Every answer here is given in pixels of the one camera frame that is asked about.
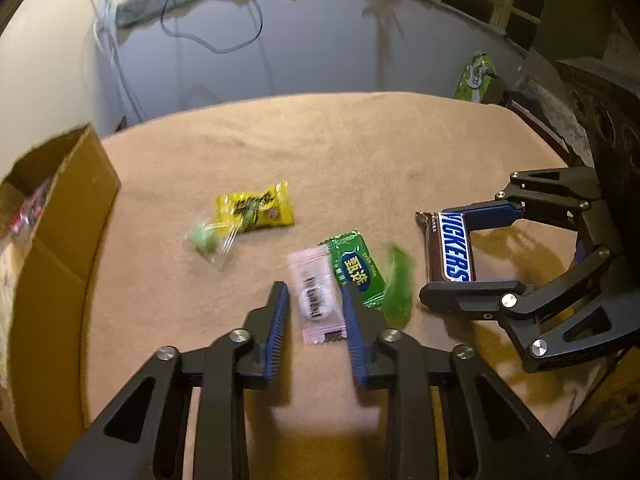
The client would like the green clear-wrapped candy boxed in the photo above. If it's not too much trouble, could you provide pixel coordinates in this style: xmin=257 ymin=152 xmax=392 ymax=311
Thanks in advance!
xmin=184 ymin=220 xmax=240 ymax=269

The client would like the yellow candy packet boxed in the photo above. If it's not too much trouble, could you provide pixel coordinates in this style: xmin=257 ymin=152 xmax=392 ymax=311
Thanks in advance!
xmin=215 ymin=182 xmax=295 ymax=233

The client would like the brown cardboard box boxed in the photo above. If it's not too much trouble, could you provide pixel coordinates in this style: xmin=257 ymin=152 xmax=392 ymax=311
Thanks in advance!
xmin=1 ymin=126 xmax=120 ymax=477

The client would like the Snickers chocolate bar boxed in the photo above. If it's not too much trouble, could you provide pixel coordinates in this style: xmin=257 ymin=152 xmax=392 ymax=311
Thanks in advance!
xmin=416 ymin=211 xmax=476 ymax=283

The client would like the red bean cake packet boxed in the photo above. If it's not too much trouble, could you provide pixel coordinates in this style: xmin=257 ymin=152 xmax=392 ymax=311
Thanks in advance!
xmin=10 ymin=178 xmax=52 ymax=235

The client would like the plain green candy wrapper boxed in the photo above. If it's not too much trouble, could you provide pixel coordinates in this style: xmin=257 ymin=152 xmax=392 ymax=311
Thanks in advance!
xmin=381 ymin=243 xmax=414 ymax=330

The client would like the pink white candy packet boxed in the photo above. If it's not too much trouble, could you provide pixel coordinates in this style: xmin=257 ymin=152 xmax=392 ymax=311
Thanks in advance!
xmin=288 ymin=245 xmax=347 ymax=344

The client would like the white cable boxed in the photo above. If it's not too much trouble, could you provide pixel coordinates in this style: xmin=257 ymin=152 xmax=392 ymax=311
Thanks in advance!
xmin=74 ymin=0 xmax=151 ymax=124

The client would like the green mint candy packet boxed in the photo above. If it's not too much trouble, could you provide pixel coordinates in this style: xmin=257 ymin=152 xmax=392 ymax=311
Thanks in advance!
xmin=321 ymin=231 xmax=385 ymax=308

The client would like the white cabinet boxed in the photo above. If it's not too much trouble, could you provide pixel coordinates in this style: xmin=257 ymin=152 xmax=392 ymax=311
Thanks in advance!
xmin=1 ymin=0 xmax=124 ymax=174

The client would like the green white snack bag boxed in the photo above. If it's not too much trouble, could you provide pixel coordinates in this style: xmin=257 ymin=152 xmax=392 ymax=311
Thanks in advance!
xmin=454 ymin=51 xmax=497 ymax=103

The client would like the black cable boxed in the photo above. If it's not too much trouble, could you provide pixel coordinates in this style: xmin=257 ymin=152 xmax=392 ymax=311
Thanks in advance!
xmin=159 ymin=0 xmax=266 ymax=56

